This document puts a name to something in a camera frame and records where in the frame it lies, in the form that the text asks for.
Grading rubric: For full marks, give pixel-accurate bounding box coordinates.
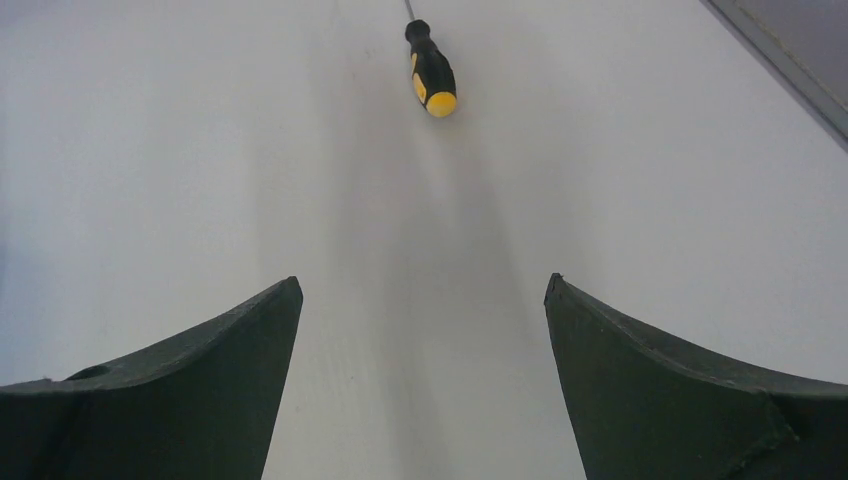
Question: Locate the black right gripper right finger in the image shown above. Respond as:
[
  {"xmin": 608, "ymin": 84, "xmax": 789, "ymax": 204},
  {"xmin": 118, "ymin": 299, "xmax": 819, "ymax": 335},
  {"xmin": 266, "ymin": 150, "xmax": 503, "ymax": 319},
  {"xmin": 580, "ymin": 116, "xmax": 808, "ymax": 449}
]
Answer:
[{"xmin": 544, "ymin": 273, "xmax": 847, "ymax": 479}]

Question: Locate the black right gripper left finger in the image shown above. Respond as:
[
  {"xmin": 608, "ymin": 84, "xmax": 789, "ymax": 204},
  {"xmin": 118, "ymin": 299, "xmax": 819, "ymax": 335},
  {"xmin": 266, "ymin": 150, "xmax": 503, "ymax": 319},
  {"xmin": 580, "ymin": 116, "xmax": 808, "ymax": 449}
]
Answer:
[{"xmin": 1, "ymin": 277, "xmax": 303, "ymax": 479}]

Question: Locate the black and yellow screwdriver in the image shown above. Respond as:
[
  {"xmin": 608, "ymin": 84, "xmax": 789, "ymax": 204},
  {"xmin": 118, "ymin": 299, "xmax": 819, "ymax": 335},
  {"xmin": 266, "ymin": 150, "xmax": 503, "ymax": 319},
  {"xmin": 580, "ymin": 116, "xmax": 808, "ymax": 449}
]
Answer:
[{"xmin": 404, "ymin": 0, "xmax": 458, "ymax": 118}]

